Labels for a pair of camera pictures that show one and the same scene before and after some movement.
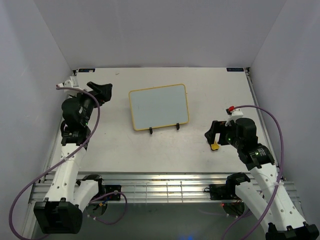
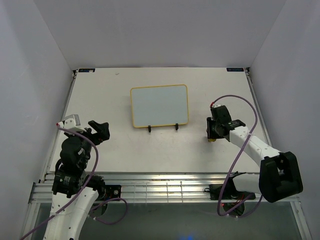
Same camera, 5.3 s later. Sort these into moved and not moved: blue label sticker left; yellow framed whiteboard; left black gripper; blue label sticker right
Moved: left black gripper
Not moved: yellow framed whiteboard; blue label sticker right; blue label sticker left
